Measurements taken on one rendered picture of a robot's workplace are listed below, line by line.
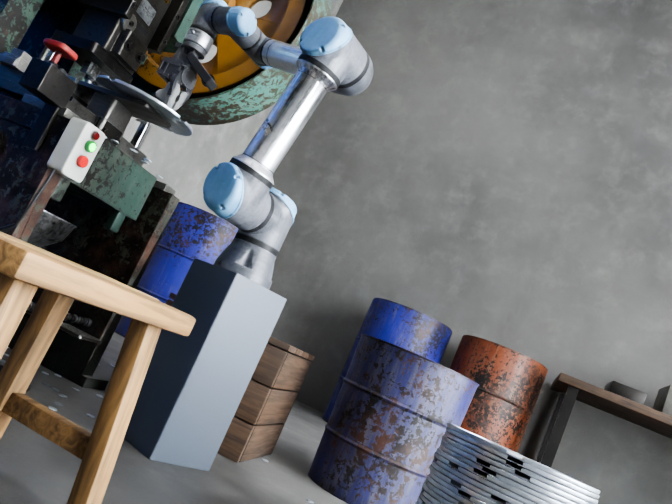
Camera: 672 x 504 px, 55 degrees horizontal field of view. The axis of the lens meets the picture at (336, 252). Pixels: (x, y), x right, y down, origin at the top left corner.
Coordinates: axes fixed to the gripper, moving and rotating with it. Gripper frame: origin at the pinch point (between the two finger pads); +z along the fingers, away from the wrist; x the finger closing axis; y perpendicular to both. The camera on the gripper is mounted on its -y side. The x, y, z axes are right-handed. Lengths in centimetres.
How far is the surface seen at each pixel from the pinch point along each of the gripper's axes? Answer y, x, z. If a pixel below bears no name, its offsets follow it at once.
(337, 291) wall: 41, -330, -8
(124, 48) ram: 20.5, 3.9, -12.4
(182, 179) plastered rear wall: 147, -233, -30
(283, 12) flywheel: 5, -37, -58
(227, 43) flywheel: 20, -36, -42
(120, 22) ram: 23.5, 6.7, -18.4
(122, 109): 14.0, 0.6, 3.8
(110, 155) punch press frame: 8.0, 3.2, 17.9
